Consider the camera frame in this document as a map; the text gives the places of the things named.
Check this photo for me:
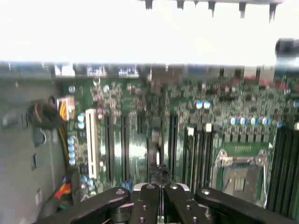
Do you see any black RAM slot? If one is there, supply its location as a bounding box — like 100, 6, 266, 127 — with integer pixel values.
184, 126, 196, 187
279, 130, 290, 215
205, 122, 214, 187
289, 126, 299, 220
268, 130, 280, 208

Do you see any CPU socket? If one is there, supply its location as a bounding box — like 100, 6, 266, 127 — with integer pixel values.
210, 149, 269, 206

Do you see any green motherboard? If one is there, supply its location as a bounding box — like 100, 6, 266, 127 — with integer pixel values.
53, 63, 299, 210

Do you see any red yellow power wire bundle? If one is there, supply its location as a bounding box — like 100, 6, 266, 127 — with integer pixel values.
53, 170, 80, 210

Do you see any black expansion slot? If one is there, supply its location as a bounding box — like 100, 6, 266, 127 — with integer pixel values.
104, 114, 115, 182
168, 113, 180, 180
121, 114, 131, 182

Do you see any white expansion slot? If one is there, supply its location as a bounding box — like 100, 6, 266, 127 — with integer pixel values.
85, 108, 100, 180

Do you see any yellow black power wire bundle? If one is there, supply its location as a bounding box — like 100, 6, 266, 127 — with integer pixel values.
28, 95, 75, 173

